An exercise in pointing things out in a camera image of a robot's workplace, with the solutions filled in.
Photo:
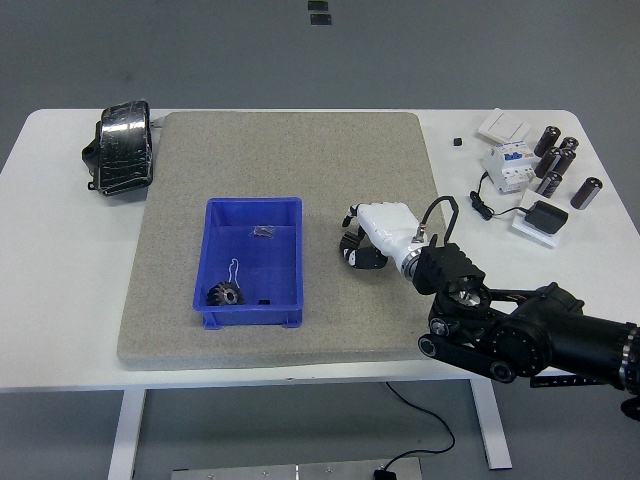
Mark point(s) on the black floor marker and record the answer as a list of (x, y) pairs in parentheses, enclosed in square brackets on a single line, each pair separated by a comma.
[(320, 19), (317, 5)]

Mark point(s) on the grey-brown mat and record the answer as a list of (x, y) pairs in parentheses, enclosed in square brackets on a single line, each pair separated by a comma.
[(300, 150)]

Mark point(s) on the small clear plastic bag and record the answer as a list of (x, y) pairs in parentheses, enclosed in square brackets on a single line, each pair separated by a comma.
[(263, 232)]

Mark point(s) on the white table leg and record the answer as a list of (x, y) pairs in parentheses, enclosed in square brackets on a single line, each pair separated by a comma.
[(125, 435), (492, 430)]

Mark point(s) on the white circuit breaker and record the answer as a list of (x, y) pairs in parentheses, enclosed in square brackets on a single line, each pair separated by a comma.
[(507, 165)]

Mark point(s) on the metal floor plate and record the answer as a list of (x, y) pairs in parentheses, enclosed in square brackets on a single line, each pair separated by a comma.
[(280, 472)]

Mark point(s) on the black power adapter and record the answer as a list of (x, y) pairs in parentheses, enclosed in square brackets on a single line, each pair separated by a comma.
[(549, 217)]

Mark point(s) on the large black gear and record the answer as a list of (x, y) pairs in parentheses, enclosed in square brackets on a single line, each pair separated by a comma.
[(225, 295)]

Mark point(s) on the small black cube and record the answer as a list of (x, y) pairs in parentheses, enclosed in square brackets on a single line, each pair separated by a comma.
[(457, 141)]

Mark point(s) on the black floor plug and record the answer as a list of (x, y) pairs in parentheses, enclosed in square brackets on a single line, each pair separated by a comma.
[(383, 473)]

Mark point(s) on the black tape-wrapped device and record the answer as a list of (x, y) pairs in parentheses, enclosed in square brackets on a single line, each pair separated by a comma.
[(122, 150)]

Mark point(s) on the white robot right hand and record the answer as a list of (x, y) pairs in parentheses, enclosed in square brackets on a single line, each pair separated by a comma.
[(387, 225)]

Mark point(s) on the white wall switch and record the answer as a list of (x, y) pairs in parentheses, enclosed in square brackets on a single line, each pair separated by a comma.
[(502, 125)]

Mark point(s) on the black cylindrical capacitor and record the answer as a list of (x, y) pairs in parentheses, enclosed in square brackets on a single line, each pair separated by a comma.
[(547, 141), (565, 161), (550, 184), (547, 162), (586, 192), (570, 142)]

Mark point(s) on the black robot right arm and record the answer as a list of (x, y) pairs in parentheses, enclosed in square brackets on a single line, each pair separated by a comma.
[(525, 325)]

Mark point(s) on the blue plastic box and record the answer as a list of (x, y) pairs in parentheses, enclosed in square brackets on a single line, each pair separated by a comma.
[(270, 265)]

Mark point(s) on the small black gear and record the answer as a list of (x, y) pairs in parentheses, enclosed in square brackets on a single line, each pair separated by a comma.
[(350, 243)]

